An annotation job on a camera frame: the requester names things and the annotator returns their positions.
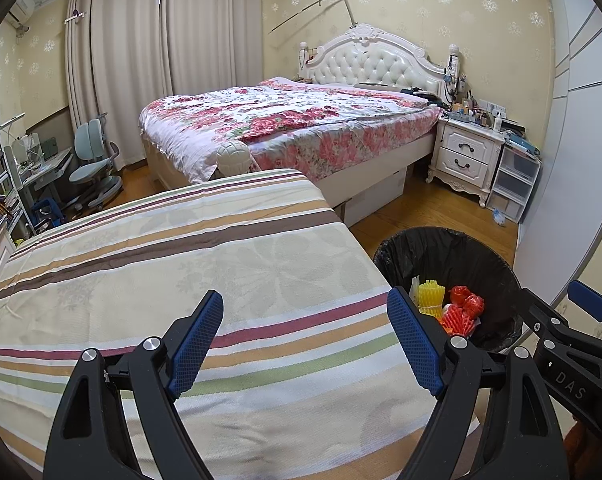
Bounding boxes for white nightstand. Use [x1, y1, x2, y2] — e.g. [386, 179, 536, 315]
[426, 117, 504, 208]

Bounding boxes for grey office chair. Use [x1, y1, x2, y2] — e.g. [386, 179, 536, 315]
[68, 112, 124, 213]

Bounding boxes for clear plastic drawer unit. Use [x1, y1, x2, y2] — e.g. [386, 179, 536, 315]
[486, 146, 540, 225]

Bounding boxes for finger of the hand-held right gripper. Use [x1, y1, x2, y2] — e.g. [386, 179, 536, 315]
[518, 287, 602, 358]
[567, 280, 602, 343]

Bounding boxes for cluster of small bottles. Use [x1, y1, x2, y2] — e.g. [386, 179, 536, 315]
[446, 92, 506, 128]

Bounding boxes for striped cloth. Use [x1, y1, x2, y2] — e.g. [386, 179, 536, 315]
[0, 169, 482, 480]

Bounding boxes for person's right forearm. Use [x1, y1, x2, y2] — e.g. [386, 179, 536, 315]
[566, 410, 602, 480]

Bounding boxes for white air conditioner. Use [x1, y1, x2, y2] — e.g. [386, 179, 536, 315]
[6, 0, 36, 28]

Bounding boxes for yellow foam fruit net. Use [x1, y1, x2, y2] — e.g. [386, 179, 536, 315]
[417, 279, 447, 318]

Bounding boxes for white tufted bed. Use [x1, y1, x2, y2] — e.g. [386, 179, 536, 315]
[138, 22, 447, 228]

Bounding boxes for white storage box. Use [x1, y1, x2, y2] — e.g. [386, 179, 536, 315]
[341, 167, 408, 228]

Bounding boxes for red plastic bag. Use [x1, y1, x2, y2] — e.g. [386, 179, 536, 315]
[448, 285, 486, 318]

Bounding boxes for stack of teal books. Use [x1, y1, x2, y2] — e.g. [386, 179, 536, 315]
[503, 127, 540, 156]

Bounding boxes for red foam fruit net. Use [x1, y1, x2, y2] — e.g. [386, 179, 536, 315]
[441, 305, 479, 338]

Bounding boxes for white wardrobe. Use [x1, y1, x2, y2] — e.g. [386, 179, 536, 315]
[518, 0, 602, 311]

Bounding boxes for white round bedpost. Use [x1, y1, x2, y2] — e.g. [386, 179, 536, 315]
[216, 141, 254, 176]

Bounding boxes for grey study desk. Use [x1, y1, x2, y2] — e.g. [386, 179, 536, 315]
[4, 130, 77, 221]

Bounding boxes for floral quilt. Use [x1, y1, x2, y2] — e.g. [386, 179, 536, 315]
[138, 77, 444, 186]

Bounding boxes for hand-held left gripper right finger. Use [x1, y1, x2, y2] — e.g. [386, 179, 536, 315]
[386, 285, 569, 480]

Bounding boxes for blue stool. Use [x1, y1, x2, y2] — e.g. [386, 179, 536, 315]
[31, 199, 64, 233]

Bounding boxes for black lined trash bin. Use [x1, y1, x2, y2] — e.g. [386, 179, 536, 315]
[373, 226, 524, 356]

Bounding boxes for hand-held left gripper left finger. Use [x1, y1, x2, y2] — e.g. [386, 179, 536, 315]
[42, 289, 225, 480]

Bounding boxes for beige curtain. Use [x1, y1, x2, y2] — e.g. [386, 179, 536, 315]
[163, 0, 267, 93]
[64, 0, 174, 171]

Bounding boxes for thin metal rod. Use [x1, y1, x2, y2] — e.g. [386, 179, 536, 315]
[267, 0, 357, 35]

